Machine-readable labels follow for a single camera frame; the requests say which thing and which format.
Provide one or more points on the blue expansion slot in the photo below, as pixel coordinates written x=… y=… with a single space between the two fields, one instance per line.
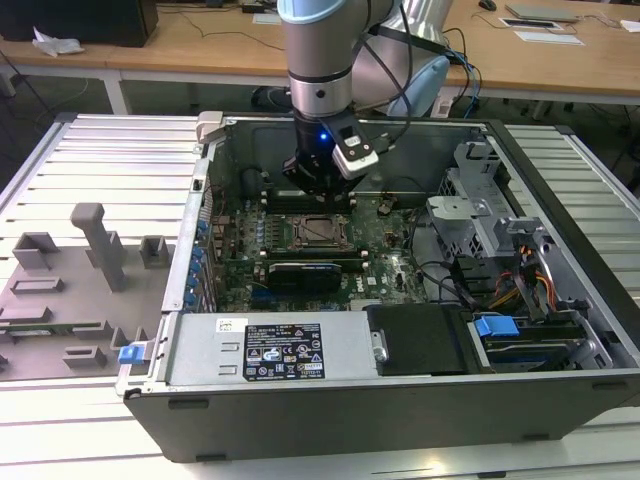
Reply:
x=260 y=298

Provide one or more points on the crumpled white paper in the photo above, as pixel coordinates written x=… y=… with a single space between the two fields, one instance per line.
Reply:
x=57 y=44

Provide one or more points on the black mouse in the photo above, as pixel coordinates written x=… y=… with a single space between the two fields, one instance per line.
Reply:
x=487 y=5

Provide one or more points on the silver power supply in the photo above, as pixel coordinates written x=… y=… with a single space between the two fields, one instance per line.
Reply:
x=200 y=350

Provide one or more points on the silver metal drive cage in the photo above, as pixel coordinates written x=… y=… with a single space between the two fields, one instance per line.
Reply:
x=465 y=220

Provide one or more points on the small white box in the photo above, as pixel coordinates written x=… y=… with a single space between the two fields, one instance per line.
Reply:
x=442 y=106

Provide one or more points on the CPU socket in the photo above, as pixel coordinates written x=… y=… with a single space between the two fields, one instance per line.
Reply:
x=298 y=220

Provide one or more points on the black PC case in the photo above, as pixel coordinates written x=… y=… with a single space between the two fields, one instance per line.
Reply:
x=350 y=425

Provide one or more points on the hard disk in blue carrier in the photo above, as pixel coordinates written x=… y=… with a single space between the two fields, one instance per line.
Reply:
x=495 y=327

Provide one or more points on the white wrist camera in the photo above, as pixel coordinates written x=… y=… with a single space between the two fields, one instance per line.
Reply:
x=357 y=160

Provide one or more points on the green RAM stick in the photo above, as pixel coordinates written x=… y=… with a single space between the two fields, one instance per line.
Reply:
x=351 y=261
x=50 y=329

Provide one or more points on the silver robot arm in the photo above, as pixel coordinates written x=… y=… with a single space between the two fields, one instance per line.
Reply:
x=320 y=60

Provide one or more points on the gray laptop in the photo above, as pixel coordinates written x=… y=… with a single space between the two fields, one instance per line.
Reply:
x=542 y=12

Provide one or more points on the black power adapter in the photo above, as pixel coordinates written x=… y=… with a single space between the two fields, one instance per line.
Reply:
x=252 y=7

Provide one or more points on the wooden desk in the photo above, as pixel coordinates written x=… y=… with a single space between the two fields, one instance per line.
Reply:
x=200 y=55

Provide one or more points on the black computer tower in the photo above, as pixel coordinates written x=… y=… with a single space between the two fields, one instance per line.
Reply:
x=75 y=20

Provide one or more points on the green motherboard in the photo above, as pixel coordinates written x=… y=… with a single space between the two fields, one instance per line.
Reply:
x=390 y=280

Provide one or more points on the silver chipset heatsink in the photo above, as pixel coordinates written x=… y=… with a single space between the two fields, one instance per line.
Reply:
x=360 y=304

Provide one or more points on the black plastic shroud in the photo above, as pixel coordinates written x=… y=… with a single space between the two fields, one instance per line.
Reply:
x=420 y=340

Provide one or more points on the gray parts rack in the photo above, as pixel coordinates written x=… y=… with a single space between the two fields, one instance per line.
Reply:
x=60 y=310

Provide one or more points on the black graphics card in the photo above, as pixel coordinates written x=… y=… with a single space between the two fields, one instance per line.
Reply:
x=305 y=279

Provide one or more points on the white-clipped RAM slot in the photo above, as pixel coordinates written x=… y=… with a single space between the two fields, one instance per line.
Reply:
x=285 y=204
x=280 y=194

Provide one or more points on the blue slot retainer clip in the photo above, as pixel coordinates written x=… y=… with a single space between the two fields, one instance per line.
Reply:
x=199 y=255
x=195 y=276
x=191 y=296
x=203 y=230

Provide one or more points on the coin battery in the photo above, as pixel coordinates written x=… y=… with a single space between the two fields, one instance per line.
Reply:
x=386 y=206

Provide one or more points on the blue case latch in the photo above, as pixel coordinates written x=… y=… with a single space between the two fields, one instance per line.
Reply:
x=129 y=354

